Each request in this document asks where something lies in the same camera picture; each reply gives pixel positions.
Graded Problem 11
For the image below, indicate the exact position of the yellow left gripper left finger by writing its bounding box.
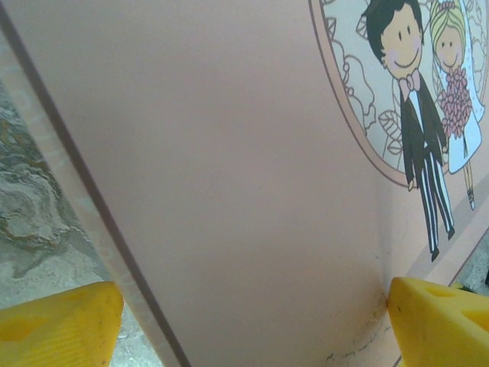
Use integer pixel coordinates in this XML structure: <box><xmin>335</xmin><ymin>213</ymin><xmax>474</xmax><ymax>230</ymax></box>
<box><xmin>0</xmin><ymin>281</ymin><xmax>125</xmax><ymax>367</ymax></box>

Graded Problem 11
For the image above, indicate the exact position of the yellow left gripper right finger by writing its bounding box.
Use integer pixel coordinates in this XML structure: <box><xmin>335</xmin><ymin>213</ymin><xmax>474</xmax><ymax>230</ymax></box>
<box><xmin>387</xmin><ymin>276</ymin><xmax>489</xmax><ymax>367</ymax></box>

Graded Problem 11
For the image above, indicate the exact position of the pink cartoon couple box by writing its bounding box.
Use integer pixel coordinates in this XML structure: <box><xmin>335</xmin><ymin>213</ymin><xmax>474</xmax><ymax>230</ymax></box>
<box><xmin>0</xmin><ymin>0</ymin><xmax>489</xmax><ymax>367</ymax></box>

